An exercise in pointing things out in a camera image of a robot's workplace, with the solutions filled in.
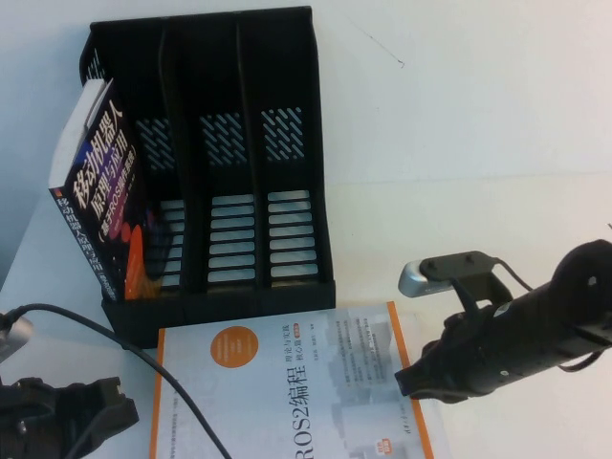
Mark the black plastic book stand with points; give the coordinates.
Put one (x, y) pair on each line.
(287, 62)

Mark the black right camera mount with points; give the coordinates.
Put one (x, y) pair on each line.
(471, 275)

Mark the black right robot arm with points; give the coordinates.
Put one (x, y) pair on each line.
(585, 287)

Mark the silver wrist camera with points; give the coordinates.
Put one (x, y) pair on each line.
(16, 334)
(416, 282)

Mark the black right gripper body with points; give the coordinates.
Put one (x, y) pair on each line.
(502, 349)

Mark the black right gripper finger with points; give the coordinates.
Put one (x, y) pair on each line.
(437, 346)
(416, 382)

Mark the dark mobile robot book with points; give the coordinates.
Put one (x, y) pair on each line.
(102, 191)

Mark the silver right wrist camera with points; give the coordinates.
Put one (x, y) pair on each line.
(416, 282)

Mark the white orange ROS2 book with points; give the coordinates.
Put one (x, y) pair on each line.
(268, 406)

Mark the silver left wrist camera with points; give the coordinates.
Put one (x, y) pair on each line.
(16, 334)

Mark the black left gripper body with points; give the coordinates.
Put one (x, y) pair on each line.
(33, 421)

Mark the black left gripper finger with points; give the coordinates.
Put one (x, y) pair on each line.
(88, 447)
(115, 413)

